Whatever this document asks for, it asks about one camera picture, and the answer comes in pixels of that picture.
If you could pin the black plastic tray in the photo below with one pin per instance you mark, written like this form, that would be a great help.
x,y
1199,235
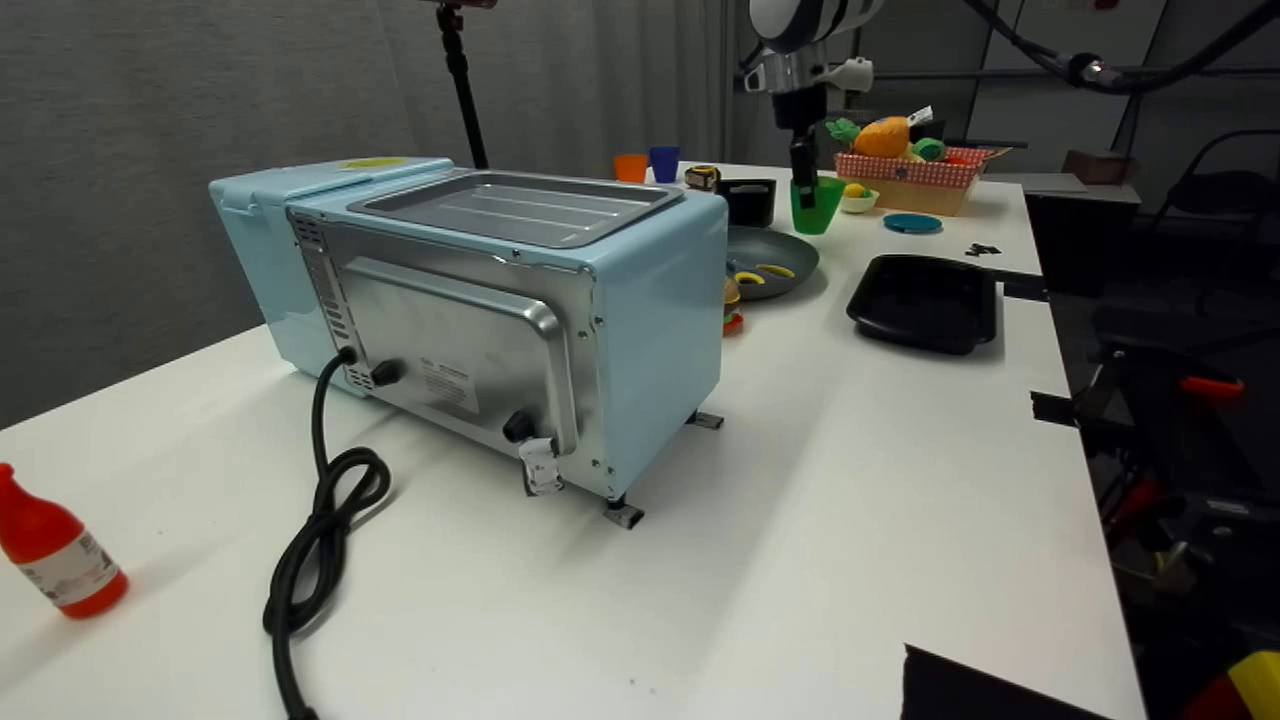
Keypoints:
x,y
938,307

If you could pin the black cup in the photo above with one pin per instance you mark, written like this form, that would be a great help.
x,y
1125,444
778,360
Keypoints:
x,y
749,202

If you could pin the grey round plate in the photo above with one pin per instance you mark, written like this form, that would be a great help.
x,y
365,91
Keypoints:
x,y
768,262

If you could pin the blue plastic cup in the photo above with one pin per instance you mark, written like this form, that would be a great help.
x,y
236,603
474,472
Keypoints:
x,y
665,162

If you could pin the red plastic bottle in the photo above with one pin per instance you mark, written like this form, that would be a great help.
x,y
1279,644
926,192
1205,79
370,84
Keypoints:
x,y
59,552

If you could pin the black camera tripod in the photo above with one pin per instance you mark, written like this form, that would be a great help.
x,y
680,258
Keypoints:
x,y
451,23

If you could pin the pink toy food basket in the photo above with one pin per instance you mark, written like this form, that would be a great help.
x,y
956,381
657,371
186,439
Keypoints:
x,y
933,185

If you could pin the light blue toaster oven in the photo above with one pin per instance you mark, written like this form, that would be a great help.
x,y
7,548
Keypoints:
x,y
570,326

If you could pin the orange plastic cup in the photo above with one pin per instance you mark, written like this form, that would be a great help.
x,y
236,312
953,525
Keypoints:
x,y
631,164

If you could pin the teal round lid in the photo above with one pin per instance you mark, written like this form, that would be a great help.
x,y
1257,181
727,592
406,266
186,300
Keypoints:
x,y
912,227

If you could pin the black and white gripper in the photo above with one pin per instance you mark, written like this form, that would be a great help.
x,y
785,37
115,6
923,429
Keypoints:
x,y
796,91

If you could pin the green plastic cup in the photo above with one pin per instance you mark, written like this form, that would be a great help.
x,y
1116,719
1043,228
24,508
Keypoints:
x,y
817,212

